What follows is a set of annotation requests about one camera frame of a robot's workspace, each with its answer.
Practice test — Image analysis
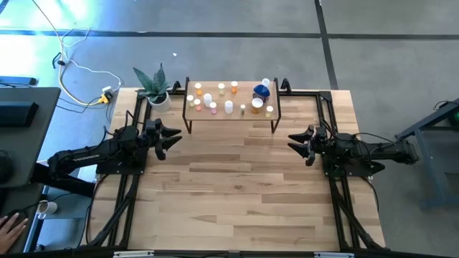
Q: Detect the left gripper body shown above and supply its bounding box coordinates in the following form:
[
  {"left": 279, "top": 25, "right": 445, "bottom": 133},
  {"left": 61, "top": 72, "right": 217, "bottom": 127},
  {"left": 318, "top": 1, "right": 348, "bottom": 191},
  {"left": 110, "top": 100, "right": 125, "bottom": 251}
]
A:
[{"left": 143, "top": 118, "right": 164, "bottom": 150}]

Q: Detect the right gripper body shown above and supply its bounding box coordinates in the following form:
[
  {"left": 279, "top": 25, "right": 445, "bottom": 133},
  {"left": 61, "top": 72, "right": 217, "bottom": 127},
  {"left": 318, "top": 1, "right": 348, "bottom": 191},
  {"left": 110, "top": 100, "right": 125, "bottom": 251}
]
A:
[{"left": 312, "top": 125, "right": 336, "bottom": 158}]

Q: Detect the blue-capped Tums bottle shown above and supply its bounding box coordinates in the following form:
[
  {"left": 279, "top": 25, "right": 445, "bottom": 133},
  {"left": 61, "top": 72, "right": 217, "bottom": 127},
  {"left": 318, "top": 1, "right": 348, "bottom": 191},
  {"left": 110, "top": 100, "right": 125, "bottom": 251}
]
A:
[{"left": 252, "top": 83, "right": 271, "bottom": 101}]

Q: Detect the snake plant in white pot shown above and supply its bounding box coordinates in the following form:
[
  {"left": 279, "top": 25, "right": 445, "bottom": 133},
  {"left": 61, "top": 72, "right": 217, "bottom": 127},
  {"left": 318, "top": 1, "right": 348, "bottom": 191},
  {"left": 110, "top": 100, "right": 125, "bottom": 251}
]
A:
[{"left": 132, "top": 62, "right": 173, "bottom": 114}]

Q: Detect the white box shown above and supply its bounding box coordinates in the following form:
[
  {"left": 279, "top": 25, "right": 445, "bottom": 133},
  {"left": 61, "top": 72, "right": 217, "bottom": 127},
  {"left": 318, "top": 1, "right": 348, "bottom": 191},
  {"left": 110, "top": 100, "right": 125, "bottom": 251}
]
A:
[{"left": 77, "top": 153, "right": 100, "bottom": 183}]

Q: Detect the black support beam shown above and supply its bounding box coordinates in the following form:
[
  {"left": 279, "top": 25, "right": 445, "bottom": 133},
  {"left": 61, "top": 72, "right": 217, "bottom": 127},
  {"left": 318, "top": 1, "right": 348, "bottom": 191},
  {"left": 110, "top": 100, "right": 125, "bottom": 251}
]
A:
[{"left": 30, "top": 163, "right": 97, "bottom": 199}]

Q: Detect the blue-grey metal cart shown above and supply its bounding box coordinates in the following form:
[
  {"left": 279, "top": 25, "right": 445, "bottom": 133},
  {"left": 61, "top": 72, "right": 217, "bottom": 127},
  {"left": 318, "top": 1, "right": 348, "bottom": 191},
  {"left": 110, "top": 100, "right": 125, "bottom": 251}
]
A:
[{"left": 395, "top": 97, "right": 459, "bottom": 211}]

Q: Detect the silver aluminium extrusion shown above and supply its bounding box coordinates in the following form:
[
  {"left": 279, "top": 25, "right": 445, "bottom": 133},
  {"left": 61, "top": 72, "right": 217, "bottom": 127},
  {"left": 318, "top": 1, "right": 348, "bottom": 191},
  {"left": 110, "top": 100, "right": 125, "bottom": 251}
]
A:
[
  {"left": 113, "top": 250, "right": 155, "bottom": 258},
  {"left": 313, "top": 252, "right": 354, "bottom": 258}
]

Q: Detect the dark grey desk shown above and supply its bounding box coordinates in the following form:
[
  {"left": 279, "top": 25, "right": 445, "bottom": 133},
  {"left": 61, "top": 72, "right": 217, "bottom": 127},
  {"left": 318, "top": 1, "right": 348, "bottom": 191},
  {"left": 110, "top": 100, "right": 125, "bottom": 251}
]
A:
[
  {"left": 0, "top": 87, "right": 62, "bottom": 189},
  {"left": 0, "top": 182, "right": 46, "bottom": 254}
]

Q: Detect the white paper cup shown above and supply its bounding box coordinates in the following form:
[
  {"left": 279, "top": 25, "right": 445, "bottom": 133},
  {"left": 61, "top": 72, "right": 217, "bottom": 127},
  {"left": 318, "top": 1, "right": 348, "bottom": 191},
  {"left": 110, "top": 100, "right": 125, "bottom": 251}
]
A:
[{"left": 37, "top": 199, "right": 58, "bottom": 219}]

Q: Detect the black rectangular device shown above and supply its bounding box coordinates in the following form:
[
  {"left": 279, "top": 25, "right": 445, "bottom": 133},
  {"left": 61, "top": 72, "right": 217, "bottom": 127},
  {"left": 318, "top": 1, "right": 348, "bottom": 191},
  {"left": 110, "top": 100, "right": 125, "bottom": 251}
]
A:
[{"left": 0, "top": 101, "right": 39, "bottom": 129}]

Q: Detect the dark flat panel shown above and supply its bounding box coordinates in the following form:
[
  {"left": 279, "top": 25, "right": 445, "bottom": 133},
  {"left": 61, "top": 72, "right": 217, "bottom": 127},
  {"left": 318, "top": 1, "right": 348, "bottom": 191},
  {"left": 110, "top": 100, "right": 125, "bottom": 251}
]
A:
[{"left": 0, "top": 76, "right": 38, "bottom": 87}]

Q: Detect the black rounded object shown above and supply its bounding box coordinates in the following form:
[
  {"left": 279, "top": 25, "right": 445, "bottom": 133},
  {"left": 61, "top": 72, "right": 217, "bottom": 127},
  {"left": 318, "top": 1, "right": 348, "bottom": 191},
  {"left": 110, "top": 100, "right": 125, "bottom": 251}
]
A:
[{"left": 0, "top": 150, "right": 14, "bottom": 184}]

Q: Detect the person's hand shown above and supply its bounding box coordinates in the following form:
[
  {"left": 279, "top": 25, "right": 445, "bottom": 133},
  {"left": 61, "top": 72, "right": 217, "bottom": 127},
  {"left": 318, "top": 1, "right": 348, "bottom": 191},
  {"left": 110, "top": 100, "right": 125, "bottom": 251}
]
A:
[{"left": 0, "top": 212, "right": 29, "bottom": 254}]

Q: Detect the black aluminium table frame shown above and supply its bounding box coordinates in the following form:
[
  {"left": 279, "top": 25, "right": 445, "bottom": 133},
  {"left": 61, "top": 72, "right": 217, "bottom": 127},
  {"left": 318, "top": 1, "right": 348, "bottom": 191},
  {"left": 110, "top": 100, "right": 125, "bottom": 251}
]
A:
[{"left": 81, "top": 77, "right": 387, "bottom": 258}]

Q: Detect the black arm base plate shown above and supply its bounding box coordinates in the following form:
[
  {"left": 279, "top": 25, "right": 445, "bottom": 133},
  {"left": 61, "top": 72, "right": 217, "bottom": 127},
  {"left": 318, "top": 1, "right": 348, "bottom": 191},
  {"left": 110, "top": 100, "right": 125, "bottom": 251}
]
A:
[
  {"left": 87, "top": 146, "right": 148, "bottom": 176},
  {"left": 321, "top": 148, "right": 387, "bottom": 179}
]

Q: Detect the wooden shelf with black frame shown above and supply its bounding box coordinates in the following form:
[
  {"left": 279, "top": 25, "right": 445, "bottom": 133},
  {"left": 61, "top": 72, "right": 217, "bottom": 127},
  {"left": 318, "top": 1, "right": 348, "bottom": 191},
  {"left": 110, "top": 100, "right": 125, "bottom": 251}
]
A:
[{"left": 181, "top": 76, "right": 283, "bottom": 135}]

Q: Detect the yellow cable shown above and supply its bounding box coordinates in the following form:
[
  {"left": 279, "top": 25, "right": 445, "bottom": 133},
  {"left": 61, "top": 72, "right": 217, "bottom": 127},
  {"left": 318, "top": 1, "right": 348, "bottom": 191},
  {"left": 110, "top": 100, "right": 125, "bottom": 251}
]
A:
[{"left": 30, "top": 0, "right": 89, "bottom": 107}]

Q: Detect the white floor cable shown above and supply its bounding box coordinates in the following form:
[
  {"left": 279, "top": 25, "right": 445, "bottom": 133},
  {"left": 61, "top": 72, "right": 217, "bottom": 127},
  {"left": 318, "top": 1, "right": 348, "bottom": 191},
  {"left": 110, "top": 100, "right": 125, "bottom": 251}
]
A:
[{"left": 59, "top": 27, "right": 123, "bottom": 95}]

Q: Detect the black floor cable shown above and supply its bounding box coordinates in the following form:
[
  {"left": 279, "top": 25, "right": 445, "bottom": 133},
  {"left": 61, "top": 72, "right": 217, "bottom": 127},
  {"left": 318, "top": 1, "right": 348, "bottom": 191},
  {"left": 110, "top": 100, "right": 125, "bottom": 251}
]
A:
[{"left": 52, "top": 52, "right": 69, "bottom": 70}]

